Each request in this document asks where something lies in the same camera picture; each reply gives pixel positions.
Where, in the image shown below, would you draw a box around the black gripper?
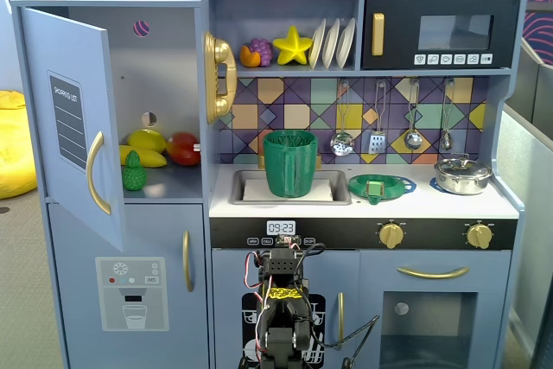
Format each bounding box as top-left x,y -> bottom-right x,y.
257,247 -> 310,289

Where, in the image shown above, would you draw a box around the red white servo wire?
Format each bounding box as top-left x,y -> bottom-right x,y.
243,251 -> 271,357

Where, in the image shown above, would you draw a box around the gold straight fridge handle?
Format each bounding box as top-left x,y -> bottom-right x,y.
181,230 -> 194,293

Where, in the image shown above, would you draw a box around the yellow toy banana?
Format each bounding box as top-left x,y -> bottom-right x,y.
118,143 -> 168,169

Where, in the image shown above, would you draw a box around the green round lid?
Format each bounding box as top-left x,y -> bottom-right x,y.
347,173 -> 415,207

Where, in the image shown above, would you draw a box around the orange toy fruit slice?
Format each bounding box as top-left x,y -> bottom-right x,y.
239,43 -> 263,68

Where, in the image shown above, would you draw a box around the gold oven handle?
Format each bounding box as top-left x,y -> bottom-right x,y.
396,265 -> 471,280

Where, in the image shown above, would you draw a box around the blue oven door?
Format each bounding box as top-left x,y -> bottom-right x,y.
358,250 -> 513,369

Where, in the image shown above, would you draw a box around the yellow toy star fruit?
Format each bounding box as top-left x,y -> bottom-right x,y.
271,25 -> 314,67

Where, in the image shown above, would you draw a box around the yellow toy lemon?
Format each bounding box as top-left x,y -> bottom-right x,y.
126,128 -> 168,155

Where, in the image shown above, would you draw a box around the green plastic cup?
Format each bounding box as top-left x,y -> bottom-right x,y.
262,129 -> 320,198

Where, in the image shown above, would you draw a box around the green toy pineapple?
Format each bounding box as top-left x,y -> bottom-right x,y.
121,149 -> 148,192

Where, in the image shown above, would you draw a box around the black toy microwave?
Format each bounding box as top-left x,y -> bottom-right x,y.
360,0 -> 521,71

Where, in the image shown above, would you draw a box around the yellow bean bag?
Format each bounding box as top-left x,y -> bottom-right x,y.
0,90 -> 39,200

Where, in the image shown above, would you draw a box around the grey toy sink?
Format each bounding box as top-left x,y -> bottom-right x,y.
228,169 -> 353,207

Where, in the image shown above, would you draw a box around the metal pot lid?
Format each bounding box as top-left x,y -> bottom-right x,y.
434,153 -> 493,178

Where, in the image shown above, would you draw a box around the white toy plate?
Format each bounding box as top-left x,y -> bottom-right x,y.
308,18 -> 327,70
335,17 -> 357,68
321,18 -> 341,71

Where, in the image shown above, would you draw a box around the gold toy telephone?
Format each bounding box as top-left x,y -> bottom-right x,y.
202,30 -> 238,124

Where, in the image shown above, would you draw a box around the grey shopping list sticker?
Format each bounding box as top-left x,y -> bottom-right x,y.
46,69 -> 88,171

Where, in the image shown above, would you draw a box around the small wrist camera board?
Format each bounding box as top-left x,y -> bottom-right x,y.
276,233 -> 302,250

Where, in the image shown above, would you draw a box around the black cable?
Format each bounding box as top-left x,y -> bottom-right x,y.
319,315 -> 381,369

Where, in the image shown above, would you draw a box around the metal slotted spatula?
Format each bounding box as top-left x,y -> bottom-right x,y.
367,80 -> 388,155

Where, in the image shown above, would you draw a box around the metal toy pot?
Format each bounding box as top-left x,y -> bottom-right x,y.
433,165 -> 494,195

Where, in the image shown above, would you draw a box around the metal soup ladle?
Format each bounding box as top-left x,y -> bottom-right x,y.
404,78 -> 423,150

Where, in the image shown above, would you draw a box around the blue cabinet door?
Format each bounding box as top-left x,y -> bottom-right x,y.
19,6 -> 126,253

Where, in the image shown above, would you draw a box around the gold dishwasher handle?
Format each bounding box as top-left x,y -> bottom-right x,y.
336,291 -> 346,344

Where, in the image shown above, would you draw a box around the gold curved door handle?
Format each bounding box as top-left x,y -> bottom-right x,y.
86,130 -> 112,215

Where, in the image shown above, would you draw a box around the metal spoon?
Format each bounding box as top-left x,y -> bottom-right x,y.
439,78 -> 454,151

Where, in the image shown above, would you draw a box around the blue toy kitchen cabinet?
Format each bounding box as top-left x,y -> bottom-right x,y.
9,0 -> 529,369

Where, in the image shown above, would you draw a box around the blue dishwasher door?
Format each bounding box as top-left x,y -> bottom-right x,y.
211,248 -> 361,369

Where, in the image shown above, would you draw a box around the purple toy grapes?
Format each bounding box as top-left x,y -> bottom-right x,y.
249,37 -> 273,66

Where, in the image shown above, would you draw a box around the blue fridge door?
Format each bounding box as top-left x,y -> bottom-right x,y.
47,203 -> 211,369

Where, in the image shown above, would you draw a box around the gold stove knob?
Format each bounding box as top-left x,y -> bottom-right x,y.
465,221 -> 493,251
378,220 -> 405,250

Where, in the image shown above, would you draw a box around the metal slotted ladle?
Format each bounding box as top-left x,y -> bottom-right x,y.
330,79 -> 356,157

